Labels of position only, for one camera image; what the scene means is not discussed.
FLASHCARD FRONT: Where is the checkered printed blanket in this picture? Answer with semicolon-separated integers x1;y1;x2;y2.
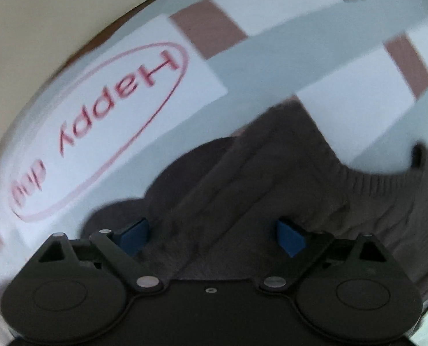
0;0;428;346

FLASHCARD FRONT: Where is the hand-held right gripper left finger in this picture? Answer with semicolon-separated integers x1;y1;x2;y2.
37;217;161;292

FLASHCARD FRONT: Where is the dark brown knit sweater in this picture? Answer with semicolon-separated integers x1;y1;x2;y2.
80;103;428;298

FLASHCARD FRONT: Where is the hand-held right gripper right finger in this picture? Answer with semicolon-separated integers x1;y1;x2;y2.
259;217;388;292

